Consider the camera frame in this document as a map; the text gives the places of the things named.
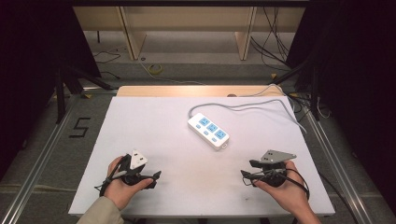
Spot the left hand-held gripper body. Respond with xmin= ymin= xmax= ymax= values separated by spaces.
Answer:
xmin=118 ymin=149 xmax=149 ymax=187

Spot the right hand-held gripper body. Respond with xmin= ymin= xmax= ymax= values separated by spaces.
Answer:
xmin=259 ymin=149 xmax=298 ymax=189

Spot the person's left hand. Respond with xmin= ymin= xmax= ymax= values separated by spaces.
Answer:
xmin=104 ymin=156 xmax=155 ymax=211

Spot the person's right hand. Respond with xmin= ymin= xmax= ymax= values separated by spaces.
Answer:
xmin=253 ymin=160 xmax=310 ymax=217

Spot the white blue power strip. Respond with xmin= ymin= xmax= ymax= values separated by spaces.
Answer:
xmin=187 ymin=112 xmax=231 ymax=151

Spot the black metal stand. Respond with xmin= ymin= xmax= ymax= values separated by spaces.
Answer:
xmin=270 ymin=58 xmax=322 ymax=122
xmin=54 ymin=65 xmax=115 ymax=125

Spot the yellow tape roll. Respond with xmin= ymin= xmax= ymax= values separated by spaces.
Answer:
xmin=147 ymin=63 xmax=163 ymax=76

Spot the black curtain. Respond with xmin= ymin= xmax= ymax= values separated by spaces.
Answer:
xmin=285 ymin=0 xmax=396 ymax=207
xmin=0 ymin=0 xmax=103 ymax=182

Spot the light wooden desk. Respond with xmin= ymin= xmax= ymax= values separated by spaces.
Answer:
xmin=73 ymin=6 xmax=306 ymax=62

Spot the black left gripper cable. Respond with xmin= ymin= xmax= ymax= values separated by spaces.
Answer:
xmin=93 ymin=154 xmax=130 ymax=198

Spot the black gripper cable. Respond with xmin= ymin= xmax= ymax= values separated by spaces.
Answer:
xmin=281 ymin=168 xmax=311 ymax=201
xmin=93 ymin=154 xmax=130 ymax=198

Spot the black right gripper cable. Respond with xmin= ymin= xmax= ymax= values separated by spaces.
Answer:
xmin=281 ymin=168 xmax=311 ymax=201

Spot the grey power strip cable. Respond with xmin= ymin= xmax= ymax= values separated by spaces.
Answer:
xmin=188 ymin=98 xmax=308 ymax=134

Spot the metal floor rail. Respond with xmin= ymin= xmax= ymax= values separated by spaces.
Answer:
xmin=303 ymin=105 xmax=375 ymax=224
xmin=0 ymin=92 xmax=82 ymax=224

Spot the thin white cable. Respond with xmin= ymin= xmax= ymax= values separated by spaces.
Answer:
xmin=237 ymin=83 xmax=285 ymax=98

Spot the white floor cable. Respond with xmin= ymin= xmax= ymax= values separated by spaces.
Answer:
xmin=138 ymin=58 xmax=207 ymax=86

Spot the thin black floor cable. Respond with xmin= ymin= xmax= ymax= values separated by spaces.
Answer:
xmin=92 ymin=49 xmax=122 ymax=80

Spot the bundle of black cables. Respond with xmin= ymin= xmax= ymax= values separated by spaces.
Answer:
xmin=249 ymin=6 xmax=301 ymax=73

